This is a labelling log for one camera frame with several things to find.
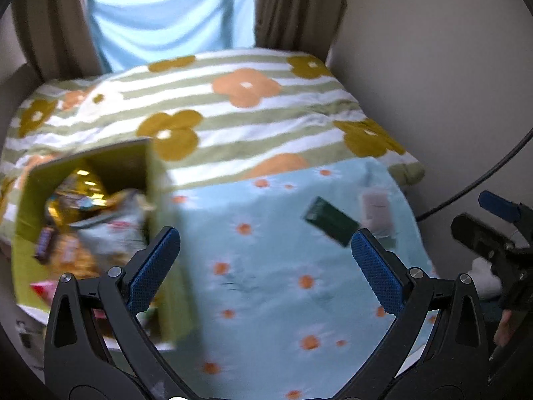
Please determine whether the striped floral blanket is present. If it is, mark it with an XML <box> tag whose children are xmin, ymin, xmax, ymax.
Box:
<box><xmin>0</xmin><ymin>48</ymin><xmax>425</xmax><ymax>255</ymax></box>

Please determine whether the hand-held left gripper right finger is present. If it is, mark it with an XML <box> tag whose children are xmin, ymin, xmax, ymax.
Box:
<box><xmin>333</xmin><ymin>228</ymin><xmax>490</xmax><ymax>400</ymax></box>

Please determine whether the light blue window cloth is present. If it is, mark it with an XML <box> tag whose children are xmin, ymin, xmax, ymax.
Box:
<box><xmin>85</xmin><ymin>0</ymin><xmax>261</xmax><ymax>73</ymax></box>

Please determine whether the gold snack bag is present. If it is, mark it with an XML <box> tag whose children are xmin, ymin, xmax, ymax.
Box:
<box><xmin>46</xmin><ymin>167</ymin><xmax>109</xmax><ymax>226</ymax></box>

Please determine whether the person's right hand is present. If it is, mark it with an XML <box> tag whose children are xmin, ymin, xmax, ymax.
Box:
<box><xmin>493</xmin><ymin>310</ymin><xmax>515</xmax><ymax>347</ymax></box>

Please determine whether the yellow-green cardboard box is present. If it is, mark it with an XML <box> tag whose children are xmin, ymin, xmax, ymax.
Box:
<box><xmin>10</xmin><ymin>137</ymin><xmax>198</xmax><ymax>351</ymax></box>

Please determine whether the dark green packet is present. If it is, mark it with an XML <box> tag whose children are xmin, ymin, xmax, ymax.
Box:
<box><xmin>302</xmin><ymin>196</ymin><xmax>359</xmax><ymax>247</ymax></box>

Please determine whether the light blue daisy blanket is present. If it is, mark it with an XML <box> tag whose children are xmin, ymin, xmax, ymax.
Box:
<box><xmin>158</xmin><ymin>158</ymin><xmax>438</xmax><ymax>400</ymax></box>

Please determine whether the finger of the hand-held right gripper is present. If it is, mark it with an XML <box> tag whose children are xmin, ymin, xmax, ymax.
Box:
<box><xmin>479</xmin><ymin>191</ymin><xmax>524</xmax><ymax>224</ymax></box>
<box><xmin>451</xmin><ymin>213</ymin><xmax>517</xmax><ymax>260</ymax></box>

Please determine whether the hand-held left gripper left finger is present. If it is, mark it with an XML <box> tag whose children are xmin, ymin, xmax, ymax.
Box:
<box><xmin>44</xmin><ymin>226</ymin><xmax>196</xmax><ymax>400</ymax></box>

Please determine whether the brown curtain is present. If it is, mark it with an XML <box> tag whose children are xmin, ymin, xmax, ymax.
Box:
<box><xmin>252</xmin><ymin>0</ymin><xmax>348</xmax><ymax>65</ymax></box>
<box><xmin>12</xmin><ymin>0</ymin><xmax>105</xmax><ymax>82</ymax></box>

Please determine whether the white snack bag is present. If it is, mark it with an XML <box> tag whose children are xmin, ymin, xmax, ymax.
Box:
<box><xmin>69</xmin><ymin>189</ymin><xmax>153</xmax><ymax>276</ymax></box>

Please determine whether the purple chocolate bar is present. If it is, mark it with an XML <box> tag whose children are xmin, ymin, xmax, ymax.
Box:
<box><xmin>34</xmin><ymin>227</ymin><xmax>57</xmax><ymax>265</ymax></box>

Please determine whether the black cable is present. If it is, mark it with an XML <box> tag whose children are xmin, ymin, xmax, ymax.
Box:
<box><xmin>416</xmin><ymin>127</ymin><xmax>533</xmax><ymax>222</ymax></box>

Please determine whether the pale pink small packet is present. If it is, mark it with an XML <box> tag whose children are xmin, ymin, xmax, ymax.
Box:
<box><xmin>360</xmin><ymin>189</ymin><xmax>396</xmax><ymax>242</ymax></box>

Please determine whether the red snack packet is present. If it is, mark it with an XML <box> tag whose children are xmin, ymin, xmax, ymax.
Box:
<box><xmin>30</xmin><ymin>281</ymin><xmax>57</xmax><ymax>301</ymax></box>

